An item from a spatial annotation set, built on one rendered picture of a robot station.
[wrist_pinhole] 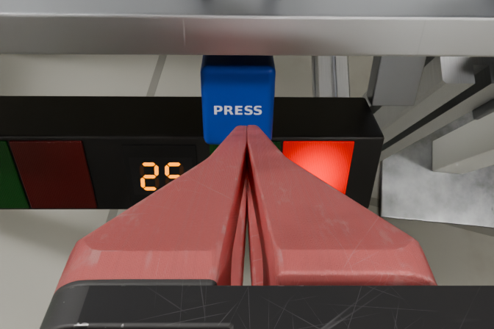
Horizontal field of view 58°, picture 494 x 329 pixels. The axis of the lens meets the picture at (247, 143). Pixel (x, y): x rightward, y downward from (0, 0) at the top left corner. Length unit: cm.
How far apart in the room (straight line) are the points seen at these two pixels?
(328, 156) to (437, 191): 74
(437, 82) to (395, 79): 4
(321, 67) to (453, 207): 46
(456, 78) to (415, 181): 67
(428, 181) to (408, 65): 72
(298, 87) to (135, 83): 33
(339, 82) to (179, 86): 42
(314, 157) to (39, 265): 77
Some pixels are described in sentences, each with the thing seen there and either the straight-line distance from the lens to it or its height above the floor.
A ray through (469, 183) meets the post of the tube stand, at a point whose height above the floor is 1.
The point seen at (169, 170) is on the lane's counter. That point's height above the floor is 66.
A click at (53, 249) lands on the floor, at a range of 91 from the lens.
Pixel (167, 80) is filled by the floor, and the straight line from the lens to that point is 91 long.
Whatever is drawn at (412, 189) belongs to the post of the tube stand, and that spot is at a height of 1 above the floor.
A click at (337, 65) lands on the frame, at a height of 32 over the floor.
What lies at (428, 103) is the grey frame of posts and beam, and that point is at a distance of 27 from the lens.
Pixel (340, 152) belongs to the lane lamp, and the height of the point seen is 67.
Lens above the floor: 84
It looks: 78 degrees down
